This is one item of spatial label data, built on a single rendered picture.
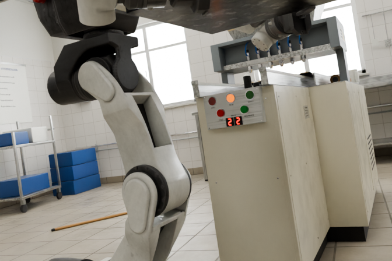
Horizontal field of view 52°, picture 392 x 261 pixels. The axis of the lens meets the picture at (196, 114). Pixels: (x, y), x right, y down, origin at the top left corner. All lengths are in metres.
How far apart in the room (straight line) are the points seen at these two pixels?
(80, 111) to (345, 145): 5.24
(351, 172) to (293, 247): 0.73
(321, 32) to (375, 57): 3.20
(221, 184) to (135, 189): 0.68
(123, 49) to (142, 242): 0.53
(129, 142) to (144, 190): 0.15
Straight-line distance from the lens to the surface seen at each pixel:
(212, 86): 1.78
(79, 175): 6.06
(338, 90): 2.23
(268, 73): 1.57
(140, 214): 1.07
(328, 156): 2.25
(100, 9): 0.74
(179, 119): 5.98
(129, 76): 1.17
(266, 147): 1.59
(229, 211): 1.70
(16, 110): 6.37
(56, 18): 1.24
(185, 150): 5.98
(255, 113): 1.56
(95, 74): 1.13
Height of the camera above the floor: 0.73
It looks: 1 degrees up
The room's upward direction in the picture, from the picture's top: 8 degrees counter-clockwise
